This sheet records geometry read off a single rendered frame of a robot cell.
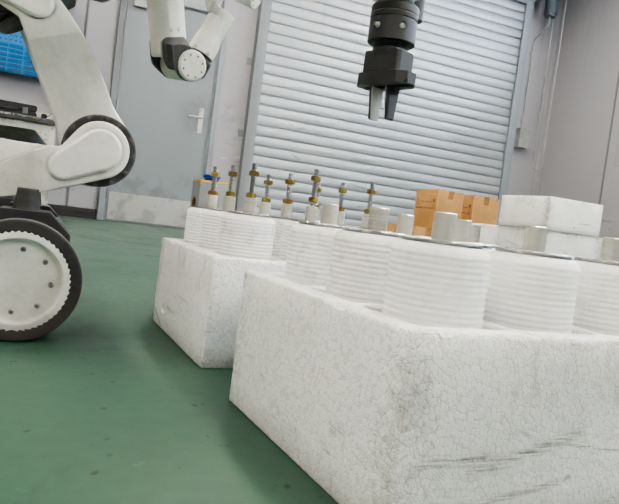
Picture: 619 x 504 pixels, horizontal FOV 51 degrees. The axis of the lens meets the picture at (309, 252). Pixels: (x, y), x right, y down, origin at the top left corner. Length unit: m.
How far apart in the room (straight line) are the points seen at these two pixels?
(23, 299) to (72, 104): 0.42
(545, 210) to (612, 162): 3.87
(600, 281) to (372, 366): 0.29
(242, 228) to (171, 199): 5.20
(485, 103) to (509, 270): 7.11
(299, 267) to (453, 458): 0.32
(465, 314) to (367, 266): 0.13
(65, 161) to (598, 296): 0.96
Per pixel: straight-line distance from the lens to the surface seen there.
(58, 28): 1.36
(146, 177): 6.23
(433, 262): 0.58
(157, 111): 6.28
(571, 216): 3.79
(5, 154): 1.36
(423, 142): 7.23
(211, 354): 1.05
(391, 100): 1.22
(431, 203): 5.00
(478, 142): 7.64
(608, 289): 0.75
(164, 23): 1.69
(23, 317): 1.15
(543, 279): 0.66
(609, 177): 7.50
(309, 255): 0.78
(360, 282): 0.68
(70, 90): 1.37
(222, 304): 1.04
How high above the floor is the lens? 0.26
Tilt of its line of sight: 3 degrees down
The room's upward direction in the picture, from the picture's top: 7 degrees clockwise
